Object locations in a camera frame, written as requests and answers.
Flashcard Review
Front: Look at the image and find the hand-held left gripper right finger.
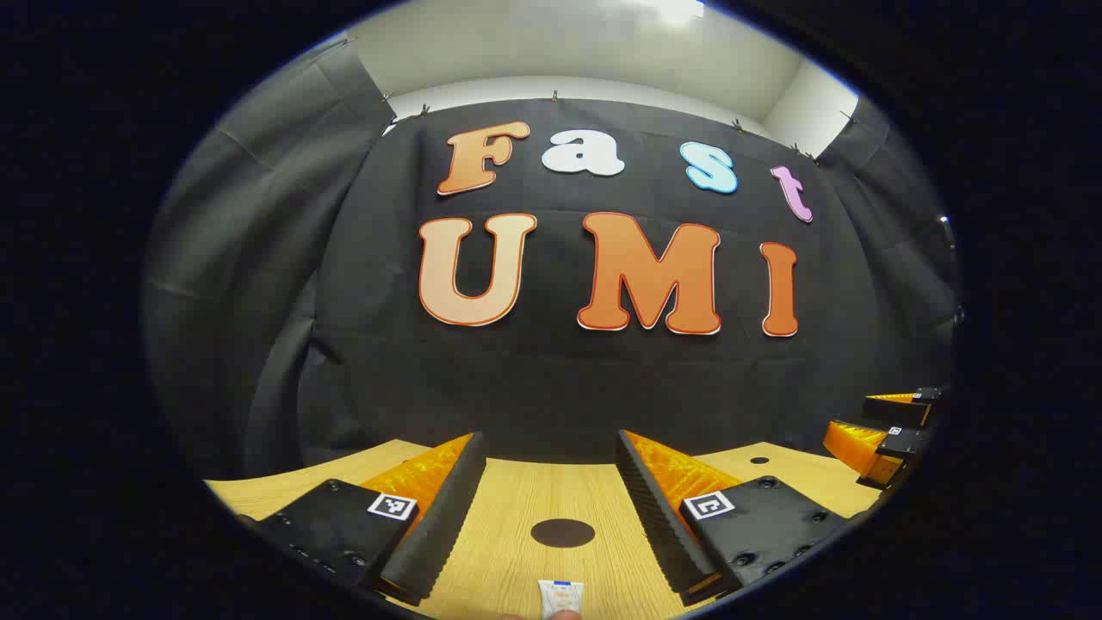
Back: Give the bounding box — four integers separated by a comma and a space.
615, 429, 866, 606

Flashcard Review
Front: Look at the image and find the wooden desktop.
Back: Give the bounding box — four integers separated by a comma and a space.
205, 439, 888, 620

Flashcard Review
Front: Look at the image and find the white toothpaste tube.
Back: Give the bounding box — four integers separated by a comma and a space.
538, 580, 585, 619

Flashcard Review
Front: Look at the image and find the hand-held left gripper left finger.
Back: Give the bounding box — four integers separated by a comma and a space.
237, 432, 487, 606

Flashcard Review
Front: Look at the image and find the black backdrop cloth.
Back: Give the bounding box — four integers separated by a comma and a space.
142, 39, 961, 483

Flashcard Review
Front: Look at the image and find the dark brown round coaster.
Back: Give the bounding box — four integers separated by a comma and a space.
531, 518, 596, 549

